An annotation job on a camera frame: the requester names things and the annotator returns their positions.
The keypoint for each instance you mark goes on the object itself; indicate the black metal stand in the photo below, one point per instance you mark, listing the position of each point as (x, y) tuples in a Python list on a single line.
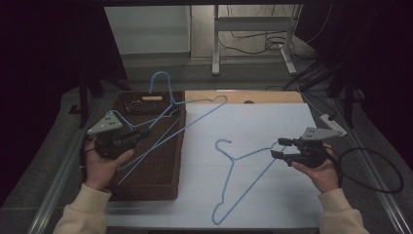
[(349, 104), (83, 97)]

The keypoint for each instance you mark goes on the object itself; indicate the brown woven basket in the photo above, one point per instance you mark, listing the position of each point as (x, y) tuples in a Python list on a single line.
[(162, 169)]

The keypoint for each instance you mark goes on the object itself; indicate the white desk frame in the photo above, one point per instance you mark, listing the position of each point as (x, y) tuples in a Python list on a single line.
[(253, 23)]

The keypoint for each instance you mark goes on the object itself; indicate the white table mat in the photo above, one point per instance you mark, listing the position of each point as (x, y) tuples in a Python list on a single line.
[(201, 195)]

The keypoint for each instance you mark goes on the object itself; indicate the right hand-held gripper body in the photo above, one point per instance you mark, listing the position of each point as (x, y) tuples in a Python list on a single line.
[(311, 156)]

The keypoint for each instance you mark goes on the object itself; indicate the metal floor rail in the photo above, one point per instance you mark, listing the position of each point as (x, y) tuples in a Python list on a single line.
[(61, 172), (376, 169)]

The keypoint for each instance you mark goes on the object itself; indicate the person's left hand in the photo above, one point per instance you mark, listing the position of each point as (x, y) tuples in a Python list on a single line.
[(99, 172)]

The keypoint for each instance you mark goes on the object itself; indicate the person's right hand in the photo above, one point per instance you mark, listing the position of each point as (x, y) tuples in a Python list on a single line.
[(324, 178)]

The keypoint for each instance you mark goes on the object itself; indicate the white cabinet panel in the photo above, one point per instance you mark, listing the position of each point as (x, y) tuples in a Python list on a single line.
[(147, 29)]

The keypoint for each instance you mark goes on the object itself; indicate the white power strip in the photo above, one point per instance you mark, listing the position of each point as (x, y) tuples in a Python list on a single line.
[(337, 128)]

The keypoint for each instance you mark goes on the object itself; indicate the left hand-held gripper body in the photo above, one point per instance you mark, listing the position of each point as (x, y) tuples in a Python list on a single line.
[(110, 143)]

